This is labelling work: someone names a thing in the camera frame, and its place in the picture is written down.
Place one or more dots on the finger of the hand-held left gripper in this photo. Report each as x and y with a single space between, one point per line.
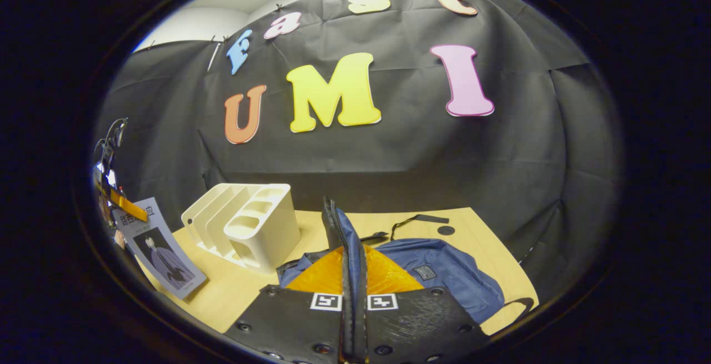
128 205

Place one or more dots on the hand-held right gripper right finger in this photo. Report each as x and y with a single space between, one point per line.
422 325

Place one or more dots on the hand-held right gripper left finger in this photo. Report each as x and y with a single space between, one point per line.
289 325

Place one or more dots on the blue schoolbag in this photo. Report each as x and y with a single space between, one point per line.
455 275

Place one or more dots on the grey cover book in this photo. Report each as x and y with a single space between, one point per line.
166 253

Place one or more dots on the cream plastic bookshelf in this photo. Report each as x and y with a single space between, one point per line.
266 230

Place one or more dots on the lit computer screen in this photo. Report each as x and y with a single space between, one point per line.
106 175

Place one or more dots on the black round table grommet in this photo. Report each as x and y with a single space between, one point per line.
445 230

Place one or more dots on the thin white rod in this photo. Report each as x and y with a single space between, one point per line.
214 56

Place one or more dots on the black backdrop cloth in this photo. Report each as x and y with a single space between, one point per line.
416 153

